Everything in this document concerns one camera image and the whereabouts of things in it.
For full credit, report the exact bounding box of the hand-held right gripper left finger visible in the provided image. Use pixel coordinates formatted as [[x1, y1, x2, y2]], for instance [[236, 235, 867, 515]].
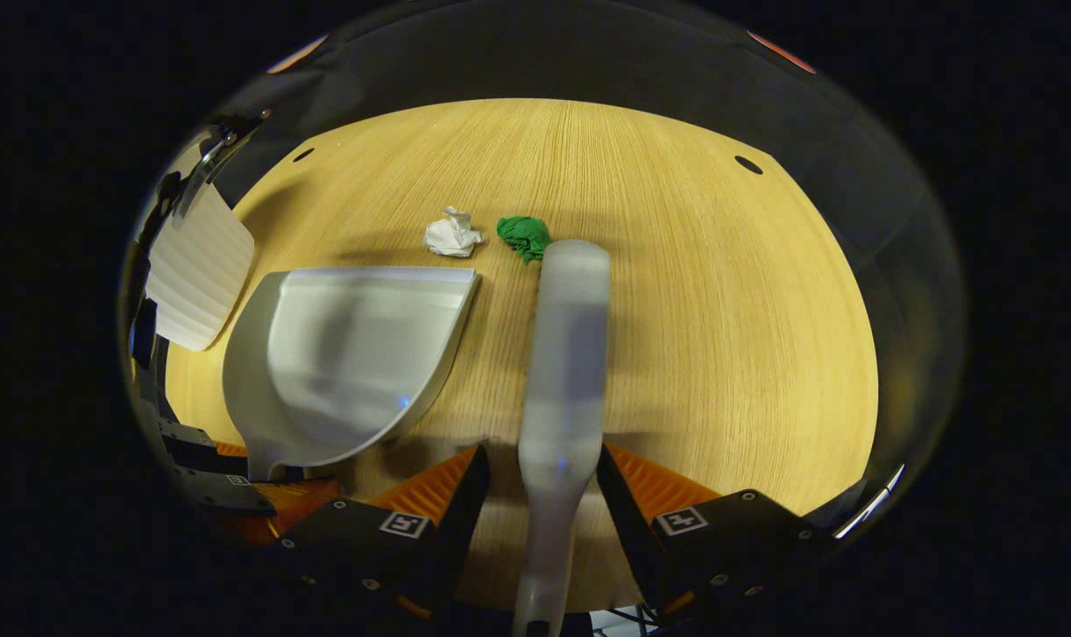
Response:
[[264, 442, 493, 622]]

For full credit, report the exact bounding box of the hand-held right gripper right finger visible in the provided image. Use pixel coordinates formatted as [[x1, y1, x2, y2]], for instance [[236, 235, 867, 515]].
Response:
[[593, 441, 843, 622]]

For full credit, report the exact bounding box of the white ribbed garbage bin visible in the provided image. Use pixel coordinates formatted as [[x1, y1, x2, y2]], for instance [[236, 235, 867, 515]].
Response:
[[144, 181, 256, 352]]

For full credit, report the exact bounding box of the small grey broom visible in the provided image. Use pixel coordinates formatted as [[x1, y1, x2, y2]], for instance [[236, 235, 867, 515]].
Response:
[[510, 239, 613, 637]]

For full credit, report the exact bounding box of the grey plastic dustpan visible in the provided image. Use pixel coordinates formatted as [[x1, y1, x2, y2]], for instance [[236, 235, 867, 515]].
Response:
[[223, 265, 483, 483]]

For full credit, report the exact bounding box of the white paper ball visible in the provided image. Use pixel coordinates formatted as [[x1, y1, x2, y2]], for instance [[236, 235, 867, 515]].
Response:
[[423, 206, 485, 259]]

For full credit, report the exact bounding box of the green paper ball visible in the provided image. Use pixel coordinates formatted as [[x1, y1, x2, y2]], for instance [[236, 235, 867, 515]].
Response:
[[497, 215, 554, 265]]

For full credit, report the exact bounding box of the chrome metal bar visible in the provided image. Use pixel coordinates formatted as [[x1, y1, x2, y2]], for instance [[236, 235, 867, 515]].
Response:
[[834, 464, 906, 541]]

